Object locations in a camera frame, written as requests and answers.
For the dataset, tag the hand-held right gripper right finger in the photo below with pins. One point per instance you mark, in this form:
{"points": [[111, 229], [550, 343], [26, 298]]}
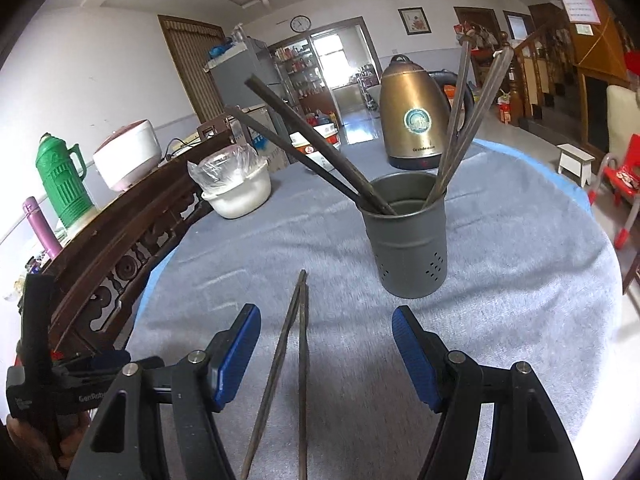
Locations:
{"points": [[412, 360]]}

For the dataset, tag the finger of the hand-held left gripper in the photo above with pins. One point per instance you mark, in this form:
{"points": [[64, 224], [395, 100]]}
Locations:
{"points": [[95, 362]]}

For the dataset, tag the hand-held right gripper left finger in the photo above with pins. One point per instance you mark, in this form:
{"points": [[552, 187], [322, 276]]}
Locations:
{"points": [[242, 355]]}

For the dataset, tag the dark metal chopstick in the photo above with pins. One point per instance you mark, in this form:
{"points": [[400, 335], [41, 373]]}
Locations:
{"points": [[303, 385], [456, 95], [285, 148], [474, 110], [483, 107], [320, 145], [272, 375]]}

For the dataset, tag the grey metal chopstick holder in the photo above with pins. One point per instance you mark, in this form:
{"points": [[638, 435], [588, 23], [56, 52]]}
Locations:
{"points": [[405, 250]]}

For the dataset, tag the person's left hand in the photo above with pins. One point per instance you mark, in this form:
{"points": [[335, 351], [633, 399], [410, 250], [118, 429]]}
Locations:
{"points": [[25, 442]]}

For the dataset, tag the carved dark wooden sideboard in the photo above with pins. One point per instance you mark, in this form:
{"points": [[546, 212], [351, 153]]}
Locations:
{"points": [[125, 255]]}

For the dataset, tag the purple bottle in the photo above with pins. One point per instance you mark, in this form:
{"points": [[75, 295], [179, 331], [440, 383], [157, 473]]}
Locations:
{"points": [[42, 232]]}

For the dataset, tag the white plastic basin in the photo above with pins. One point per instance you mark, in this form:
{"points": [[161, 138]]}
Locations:
{"points": [[235, 205]]}

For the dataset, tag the green thermos flask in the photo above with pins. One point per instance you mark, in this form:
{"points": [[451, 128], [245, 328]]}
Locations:
{"points": [[62, 185]]}

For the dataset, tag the clear plastic bag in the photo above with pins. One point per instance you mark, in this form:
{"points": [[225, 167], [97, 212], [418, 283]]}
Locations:
{"points": [[225, 165]]}

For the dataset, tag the white rice cooker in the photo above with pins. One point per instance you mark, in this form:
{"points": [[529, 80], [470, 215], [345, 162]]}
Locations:
{"points": [[127, 155]]}

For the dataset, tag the white bowl red band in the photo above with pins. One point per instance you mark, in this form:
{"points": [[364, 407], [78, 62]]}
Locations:
{"points": [[301, 142]]}

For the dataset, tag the brown wooden chair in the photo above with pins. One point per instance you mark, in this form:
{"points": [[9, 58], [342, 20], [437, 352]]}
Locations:
{"points": [[215, 127]]}

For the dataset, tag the small white stool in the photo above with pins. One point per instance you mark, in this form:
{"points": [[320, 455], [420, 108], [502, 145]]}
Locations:
{"points": [[575, 157]]}

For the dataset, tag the gold electric kettle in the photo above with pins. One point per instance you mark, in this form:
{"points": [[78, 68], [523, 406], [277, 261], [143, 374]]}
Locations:
{"points": [[415, 90]]}

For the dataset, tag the grey refrigerator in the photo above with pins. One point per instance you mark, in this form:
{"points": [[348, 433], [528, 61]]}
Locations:
{"points": [[235, 80]]}

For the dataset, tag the red plastic child chair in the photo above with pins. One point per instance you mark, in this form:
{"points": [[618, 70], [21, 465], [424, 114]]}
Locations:
{"points": [[617, 165]]}

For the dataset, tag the brown wooden door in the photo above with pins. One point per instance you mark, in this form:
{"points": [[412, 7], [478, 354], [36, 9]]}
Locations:
{"points": [[192, 60]]}

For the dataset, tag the wooden staircase railing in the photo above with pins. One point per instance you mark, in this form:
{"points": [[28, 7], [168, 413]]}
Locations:
{"points": [[525, 60]]}

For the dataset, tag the beige sofa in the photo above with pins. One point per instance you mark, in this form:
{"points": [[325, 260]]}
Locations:
{"points": [[622, 115]]}

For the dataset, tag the round wall clock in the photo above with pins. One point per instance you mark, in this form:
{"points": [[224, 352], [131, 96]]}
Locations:
{"points": [[300, 23]]}

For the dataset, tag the framed wall picture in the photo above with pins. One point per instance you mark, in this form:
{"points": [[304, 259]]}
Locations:
{"points": [[414, 21]]}

